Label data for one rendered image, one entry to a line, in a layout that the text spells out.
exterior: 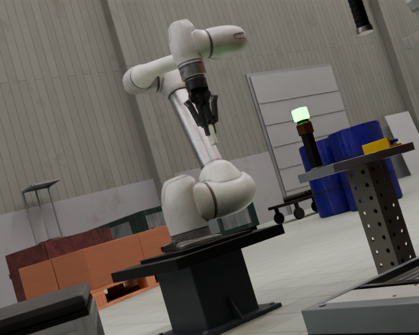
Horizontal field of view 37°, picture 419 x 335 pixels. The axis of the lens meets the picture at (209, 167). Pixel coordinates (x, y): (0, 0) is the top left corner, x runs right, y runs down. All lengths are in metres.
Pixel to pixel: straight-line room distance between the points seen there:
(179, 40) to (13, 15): 8.47
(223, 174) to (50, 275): 2.64
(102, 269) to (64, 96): 5.99
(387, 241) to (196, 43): 0.94
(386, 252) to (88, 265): 2.74
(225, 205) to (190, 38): 0.67
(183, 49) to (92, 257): 2.68
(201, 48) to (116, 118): 8.42
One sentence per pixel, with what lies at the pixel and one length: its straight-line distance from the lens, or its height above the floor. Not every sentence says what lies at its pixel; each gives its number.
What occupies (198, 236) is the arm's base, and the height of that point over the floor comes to 0.34.
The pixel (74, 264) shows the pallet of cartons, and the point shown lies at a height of 0.36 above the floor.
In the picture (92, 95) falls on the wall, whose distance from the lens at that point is 10.50.
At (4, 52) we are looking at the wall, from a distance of 10.23.
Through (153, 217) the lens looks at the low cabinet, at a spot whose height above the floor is 0.61.
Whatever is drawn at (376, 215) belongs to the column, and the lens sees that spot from 2.21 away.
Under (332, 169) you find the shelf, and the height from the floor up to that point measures 0.43.
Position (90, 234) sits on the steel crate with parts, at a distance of 6.86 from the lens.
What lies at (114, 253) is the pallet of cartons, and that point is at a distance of 4.71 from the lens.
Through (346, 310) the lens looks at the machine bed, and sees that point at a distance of 1.67.
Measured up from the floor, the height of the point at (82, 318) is 0.30.
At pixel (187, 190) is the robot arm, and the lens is 2.36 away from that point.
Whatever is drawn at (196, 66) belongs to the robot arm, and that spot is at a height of 0.90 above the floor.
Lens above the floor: 0.40
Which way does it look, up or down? 4 degrees up
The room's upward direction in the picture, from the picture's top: 17 degrees counter-clockwise
